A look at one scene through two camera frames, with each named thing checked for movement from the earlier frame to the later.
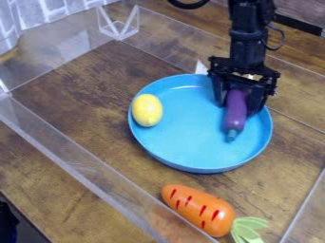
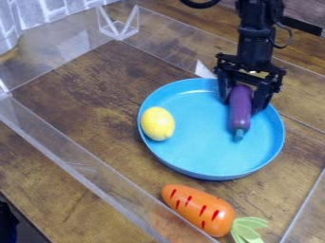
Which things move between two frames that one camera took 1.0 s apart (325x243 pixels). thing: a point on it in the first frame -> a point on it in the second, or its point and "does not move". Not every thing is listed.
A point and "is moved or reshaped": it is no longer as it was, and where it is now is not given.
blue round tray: [187, 140] is moved or reshaped
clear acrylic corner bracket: [119, 30] does not move
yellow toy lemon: [147, 109] -> [158, 123]
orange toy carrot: [211, 215] does not move
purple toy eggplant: [235, 112] is moved or reshaped
